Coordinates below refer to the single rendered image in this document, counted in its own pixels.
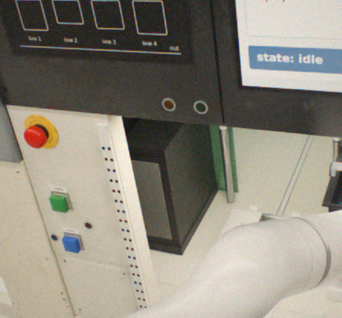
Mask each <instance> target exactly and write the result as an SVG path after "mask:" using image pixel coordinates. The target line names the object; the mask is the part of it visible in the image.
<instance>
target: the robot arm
mask: <svg viewBox="0 0 342 318"><path fill-rule="evenodd" d="M340 279H342V210H339V211H336V212H332V213H327V214H313V215H307V216H300V217H290V218H284V219H279V220H269V221H263V222H257V223H248V224H245V225H242V226H237V227H235V228H233V229H231V230H229V231H227V232H226V233H225V234H224V235H222V236H221V237H220V238H219V239H218V240H217V241H216V242H215V243H214V244H213V246H212V247H211V248H210V249H209V250H208V252H207V254H206V255H205V257H204V258H203V259H202V261H201V262H200V264H199V265H198V267H197V268H196V270H195V271H194V272H193V273H192V275H191V276H190V277H189V278H188V279H187V281H186V282H185V283H184V284H183V285H182V286H180V287H179V288H178V289H177V290H176V291H174V292H173V293H172V294H171V295H169V296H168V297H166V298H164V299H163V300H161V301H160V302H158V303H156V304H154V305H152V306H150V307H147V308H145V309H142V310H139V311H137V312H136V313H132V314H130V315H128V316H124V317H122V318H264V316H265V315H267V314H268V313H269V312H270V311H271V310H272V309H273V308H274V307H275V306H276V305H277V304H278V303H279V302H280V301H281V300H284V299H286V298H288V297H292V296H295V295H297V294H301V293H304V292H306V291H310V290H313V289H315V288H318V287H321V286H324V285H326V284H330V283H332V282H335V281H338V280H340Z"/></svg>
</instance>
